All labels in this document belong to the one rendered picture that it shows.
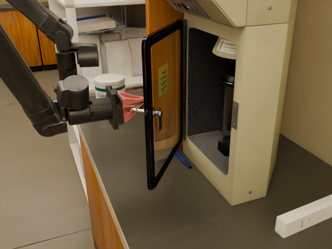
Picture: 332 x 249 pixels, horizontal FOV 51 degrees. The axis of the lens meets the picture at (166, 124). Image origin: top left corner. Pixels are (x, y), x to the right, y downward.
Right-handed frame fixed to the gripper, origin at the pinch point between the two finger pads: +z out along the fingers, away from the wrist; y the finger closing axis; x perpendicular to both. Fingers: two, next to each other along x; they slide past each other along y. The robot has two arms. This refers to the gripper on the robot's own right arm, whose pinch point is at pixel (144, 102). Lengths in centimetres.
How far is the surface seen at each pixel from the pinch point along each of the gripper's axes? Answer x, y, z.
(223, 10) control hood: -18.3, 24.8, 11.9
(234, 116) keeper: -16.9, -0.3, 17.5
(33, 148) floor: 223, -120, -37
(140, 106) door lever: -3.8, 0.6, -2.2
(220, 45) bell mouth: -4.5, 14.3, 19.7
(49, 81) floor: 427, -120, -7
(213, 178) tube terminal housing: -7.9, -23.6, 17.6
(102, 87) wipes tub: 56, -14, 0
